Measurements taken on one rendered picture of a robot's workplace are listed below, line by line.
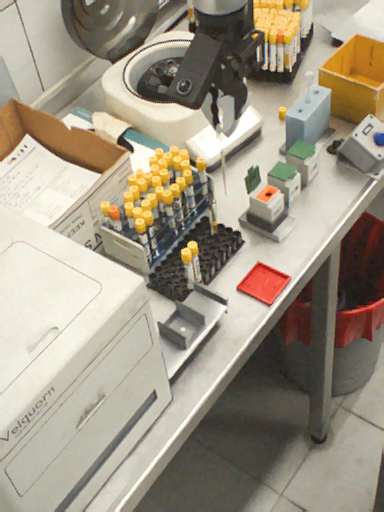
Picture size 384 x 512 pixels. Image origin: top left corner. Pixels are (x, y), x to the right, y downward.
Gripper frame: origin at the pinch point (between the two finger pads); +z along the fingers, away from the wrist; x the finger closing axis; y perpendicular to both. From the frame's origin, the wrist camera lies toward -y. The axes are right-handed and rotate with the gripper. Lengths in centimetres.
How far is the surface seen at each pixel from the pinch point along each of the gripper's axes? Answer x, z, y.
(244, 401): 12, 114, 15
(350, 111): -1.4, 23.8, 39.3
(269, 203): -4.0, 19.4, 6.8
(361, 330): -13, 79, 31
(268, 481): -6, 114, 0
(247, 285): -7.5, 26.3, -5.7
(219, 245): 0.5, 24.2, -2.3
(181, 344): -7.4, 22.1, -23.4
